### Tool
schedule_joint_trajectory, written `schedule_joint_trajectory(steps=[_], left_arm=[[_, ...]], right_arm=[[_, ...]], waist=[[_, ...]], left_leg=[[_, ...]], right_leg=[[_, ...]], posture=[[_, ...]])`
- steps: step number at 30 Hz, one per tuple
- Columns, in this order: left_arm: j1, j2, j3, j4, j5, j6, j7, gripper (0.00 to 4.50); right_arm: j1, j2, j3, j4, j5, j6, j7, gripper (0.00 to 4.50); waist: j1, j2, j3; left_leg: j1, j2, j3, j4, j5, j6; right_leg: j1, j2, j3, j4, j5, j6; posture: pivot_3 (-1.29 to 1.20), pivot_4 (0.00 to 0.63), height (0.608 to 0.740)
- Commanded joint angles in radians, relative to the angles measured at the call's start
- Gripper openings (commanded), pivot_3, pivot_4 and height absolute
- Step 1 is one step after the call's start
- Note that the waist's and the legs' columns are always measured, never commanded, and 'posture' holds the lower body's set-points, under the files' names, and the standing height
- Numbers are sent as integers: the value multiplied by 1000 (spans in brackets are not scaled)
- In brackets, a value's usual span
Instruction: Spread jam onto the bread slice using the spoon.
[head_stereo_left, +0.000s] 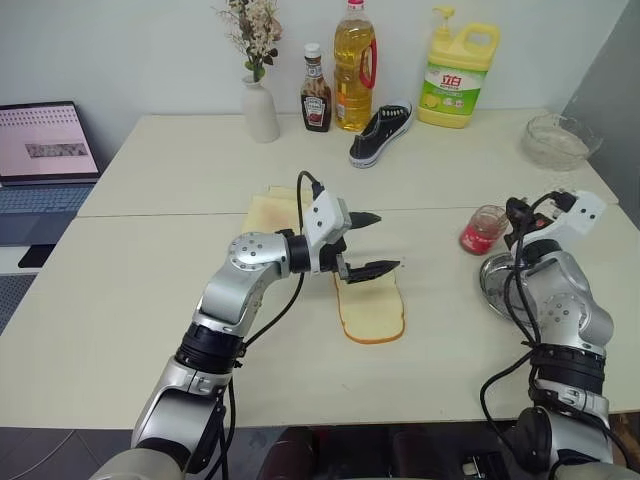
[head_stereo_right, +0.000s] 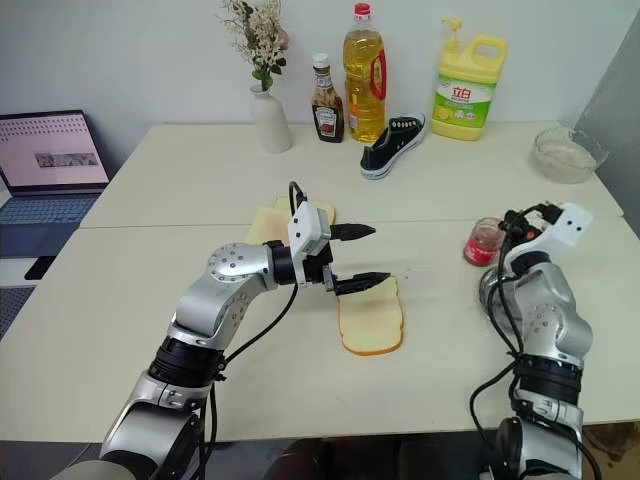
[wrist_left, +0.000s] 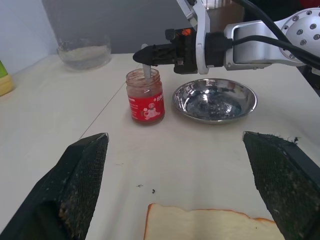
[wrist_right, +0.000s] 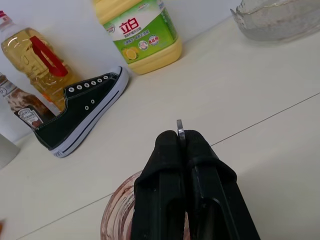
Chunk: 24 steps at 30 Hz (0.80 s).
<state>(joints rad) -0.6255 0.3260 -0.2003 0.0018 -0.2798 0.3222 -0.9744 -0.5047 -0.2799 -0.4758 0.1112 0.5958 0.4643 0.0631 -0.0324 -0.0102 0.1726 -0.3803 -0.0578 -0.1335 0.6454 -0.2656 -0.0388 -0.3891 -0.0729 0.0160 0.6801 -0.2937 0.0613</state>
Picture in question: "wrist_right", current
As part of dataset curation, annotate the black canvas sneaker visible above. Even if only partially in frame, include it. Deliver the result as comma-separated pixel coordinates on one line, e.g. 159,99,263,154
33,65,130,159

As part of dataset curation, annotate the clear glass bowl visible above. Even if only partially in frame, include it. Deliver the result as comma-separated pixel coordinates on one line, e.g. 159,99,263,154
230,0,320,42

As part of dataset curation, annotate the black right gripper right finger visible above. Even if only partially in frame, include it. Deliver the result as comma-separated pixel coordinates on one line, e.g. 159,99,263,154
183,129,262,240

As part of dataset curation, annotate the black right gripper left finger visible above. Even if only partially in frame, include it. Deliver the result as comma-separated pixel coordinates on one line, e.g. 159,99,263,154
130,130,191,240

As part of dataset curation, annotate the yellow dish soap bottle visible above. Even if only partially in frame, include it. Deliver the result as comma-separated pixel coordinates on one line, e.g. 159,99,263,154
91,0,183,76

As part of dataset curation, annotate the glass jam jar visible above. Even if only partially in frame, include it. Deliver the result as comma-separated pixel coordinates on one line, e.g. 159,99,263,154
99,171,188,240

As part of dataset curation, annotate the cooking oil bottle red handle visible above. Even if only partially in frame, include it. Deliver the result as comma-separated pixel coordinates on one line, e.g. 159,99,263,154
0,10,87,117

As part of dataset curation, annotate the metal spoon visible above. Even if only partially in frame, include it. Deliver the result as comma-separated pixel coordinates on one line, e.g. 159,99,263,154
176,119,187,161

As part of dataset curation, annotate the Heinz sauce bottle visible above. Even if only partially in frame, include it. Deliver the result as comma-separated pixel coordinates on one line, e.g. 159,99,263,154
0,72,55,131

